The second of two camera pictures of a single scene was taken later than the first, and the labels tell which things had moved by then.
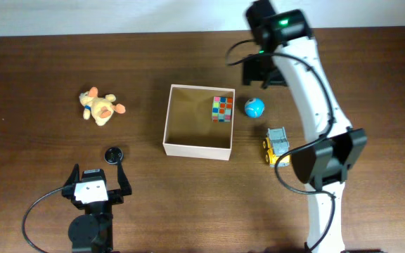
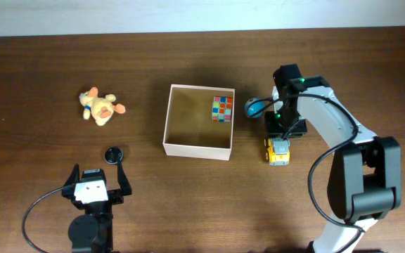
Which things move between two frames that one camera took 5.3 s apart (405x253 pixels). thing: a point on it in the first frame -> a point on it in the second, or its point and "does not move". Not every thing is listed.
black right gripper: (253, 75) -> (285, 127)
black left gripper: (117, 195) does not move
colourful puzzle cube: (221, 109) does not move
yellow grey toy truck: (277, 145) does not move
